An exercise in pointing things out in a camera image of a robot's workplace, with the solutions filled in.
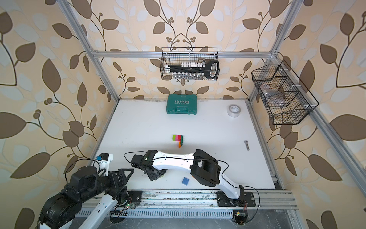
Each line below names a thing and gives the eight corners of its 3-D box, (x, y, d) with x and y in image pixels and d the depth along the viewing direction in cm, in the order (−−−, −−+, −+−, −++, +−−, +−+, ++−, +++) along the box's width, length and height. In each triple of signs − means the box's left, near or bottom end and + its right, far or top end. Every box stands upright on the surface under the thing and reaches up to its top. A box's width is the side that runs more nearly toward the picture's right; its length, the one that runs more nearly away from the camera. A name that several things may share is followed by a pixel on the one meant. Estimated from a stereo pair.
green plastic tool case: (166, 115, 113) (165, 110, 109) (168, 98, 126) (167, 93, 121) (197, 115, 113) (197, 110, 109) (196, 98, 126) (196, 93, 121)
